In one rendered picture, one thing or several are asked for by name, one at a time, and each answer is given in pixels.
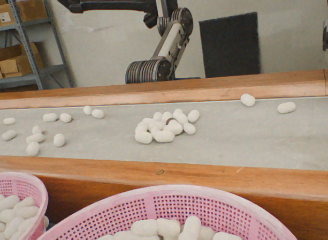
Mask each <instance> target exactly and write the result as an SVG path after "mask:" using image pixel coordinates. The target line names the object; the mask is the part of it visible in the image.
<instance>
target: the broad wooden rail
mask: <svg viewBox="0 0 328 240"><path fill-rule="evenodd" d="M243 94H249V95H251V96H253V97H254V98H255V100H263V99H283V98H304V97H318V96H328V69H320V70H305V71H290V72H275V73H267V74H252V75H244V76H229V77H214V78H198V79H191V80H176V81H164V82H147V83H138V84H123V85H109V86H94V87H79V88H63V89H49V90H40V91H25V92H9V93H0V110H5V109H33V108H60V107H85V106H114V105H128V104H155V103H182V102H209V101H235V100H241V97H242V95H243Z"/></svg>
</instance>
